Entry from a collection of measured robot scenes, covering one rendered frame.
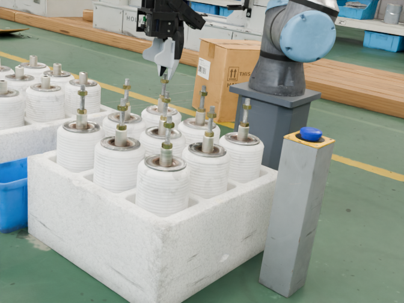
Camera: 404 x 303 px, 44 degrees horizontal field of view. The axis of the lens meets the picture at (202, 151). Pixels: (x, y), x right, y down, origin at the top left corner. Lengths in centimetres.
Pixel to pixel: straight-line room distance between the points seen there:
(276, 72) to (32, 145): 62
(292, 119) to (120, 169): 54
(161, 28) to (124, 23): 252
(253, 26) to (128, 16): 95
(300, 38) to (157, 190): 49
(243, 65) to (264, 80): 74
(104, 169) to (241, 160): 28
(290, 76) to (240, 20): 197
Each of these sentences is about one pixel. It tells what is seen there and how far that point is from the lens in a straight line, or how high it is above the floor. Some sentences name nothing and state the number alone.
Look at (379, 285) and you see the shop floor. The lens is 116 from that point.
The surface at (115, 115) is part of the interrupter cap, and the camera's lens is 114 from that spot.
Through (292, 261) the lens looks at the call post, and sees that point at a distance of 99.
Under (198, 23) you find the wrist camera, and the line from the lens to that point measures 119.
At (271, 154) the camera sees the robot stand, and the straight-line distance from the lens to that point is 132.
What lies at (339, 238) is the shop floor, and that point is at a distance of 130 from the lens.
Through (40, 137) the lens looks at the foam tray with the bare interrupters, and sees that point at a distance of 129.
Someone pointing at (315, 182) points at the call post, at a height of 24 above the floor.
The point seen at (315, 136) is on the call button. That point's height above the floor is 32.
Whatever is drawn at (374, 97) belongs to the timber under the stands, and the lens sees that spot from 268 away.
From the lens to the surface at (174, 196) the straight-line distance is 88.
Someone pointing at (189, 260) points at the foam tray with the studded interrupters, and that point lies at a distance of 93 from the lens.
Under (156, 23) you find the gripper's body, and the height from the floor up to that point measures 46.
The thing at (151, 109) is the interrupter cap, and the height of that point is 25.
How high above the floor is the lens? 58
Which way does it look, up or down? 20 degrees down
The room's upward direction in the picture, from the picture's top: 7 degrees clockwise
